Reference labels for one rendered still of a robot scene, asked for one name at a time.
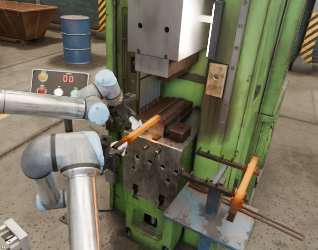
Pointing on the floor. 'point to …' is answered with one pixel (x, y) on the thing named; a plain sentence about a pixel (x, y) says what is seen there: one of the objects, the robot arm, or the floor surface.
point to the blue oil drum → (76, 39)
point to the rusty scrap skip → (20, 21)
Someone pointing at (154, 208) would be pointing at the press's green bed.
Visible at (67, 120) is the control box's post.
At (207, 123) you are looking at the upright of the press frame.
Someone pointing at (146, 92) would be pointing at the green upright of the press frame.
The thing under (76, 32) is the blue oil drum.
